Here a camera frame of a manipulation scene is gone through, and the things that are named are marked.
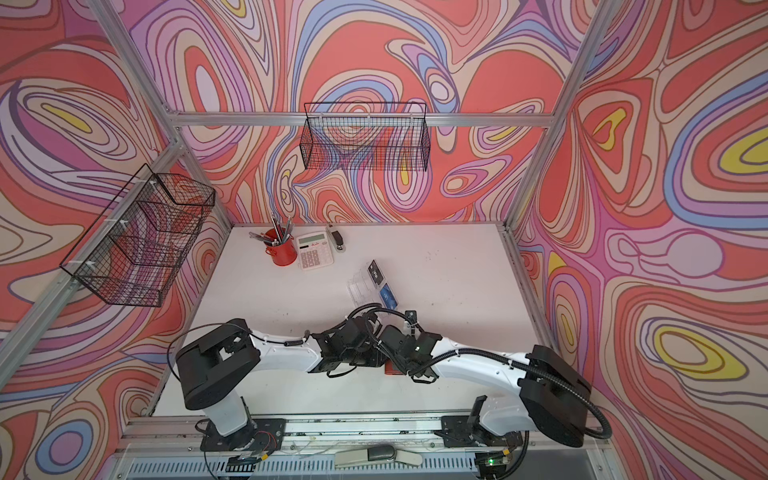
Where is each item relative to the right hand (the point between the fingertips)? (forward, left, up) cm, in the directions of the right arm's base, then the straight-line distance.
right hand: (412, 360), depth 83 cm
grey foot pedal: (-22, +10, +3) cm, 25 cm away
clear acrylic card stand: (+23, +13, +3) cm, 27 cm away
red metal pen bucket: (+37, +42, +9) cm, 56 cm away
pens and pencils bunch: (+44, +44, +9) cm, 63 cm away
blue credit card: (+16, +6, +7) cm, 19 cm away
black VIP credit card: (+26, +10, +8) cm, 29 cm away
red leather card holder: (-2, +6, 0) cm, 6 cm away
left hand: (+1, +4, 0) cm, 4 cm away
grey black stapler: (+46, +25, +2) cm, 52 cm away
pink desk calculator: (+41, +33, +2) cm, 53 cm away
